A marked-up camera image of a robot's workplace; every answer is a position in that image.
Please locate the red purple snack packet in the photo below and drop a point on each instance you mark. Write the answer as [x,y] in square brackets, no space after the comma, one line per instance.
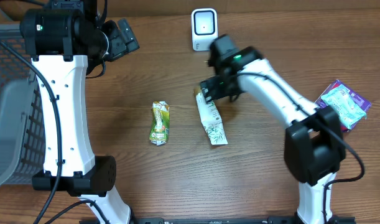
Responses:
[363,103]

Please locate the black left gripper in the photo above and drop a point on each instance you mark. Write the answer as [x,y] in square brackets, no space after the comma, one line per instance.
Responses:
[119,48]

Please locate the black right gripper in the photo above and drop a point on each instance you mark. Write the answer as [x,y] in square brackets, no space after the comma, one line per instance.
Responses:
[215,84]

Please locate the grey plastic mesh basket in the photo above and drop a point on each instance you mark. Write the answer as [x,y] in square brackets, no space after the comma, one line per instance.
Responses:
[22,135]

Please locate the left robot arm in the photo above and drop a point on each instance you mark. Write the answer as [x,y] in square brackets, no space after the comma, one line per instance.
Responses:
[66,40]

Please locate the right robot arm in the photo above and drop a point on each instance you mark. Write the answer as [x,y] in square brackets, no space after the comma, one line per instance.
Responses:
[312,145]

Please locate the white barcode scanner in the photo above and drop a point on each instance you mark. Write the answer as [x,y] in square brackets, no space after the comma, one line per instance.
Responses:
[204,28]

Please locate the teal wet wipes packet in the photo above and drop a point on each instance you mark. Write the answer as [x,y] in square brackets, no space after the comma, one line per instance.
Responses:
[348,111]

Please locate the green tea box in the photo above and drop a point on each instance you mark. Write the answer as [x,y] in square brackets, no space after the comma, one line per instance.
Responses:
[160,128]

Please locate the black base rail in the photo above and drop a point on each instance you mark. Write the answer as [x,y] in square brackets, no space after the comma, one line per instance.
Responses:
[269,220]

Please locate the white cream tube gold cap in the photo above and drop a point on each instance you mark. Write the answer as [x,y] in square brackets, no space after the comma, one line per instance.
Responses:
[210,119]

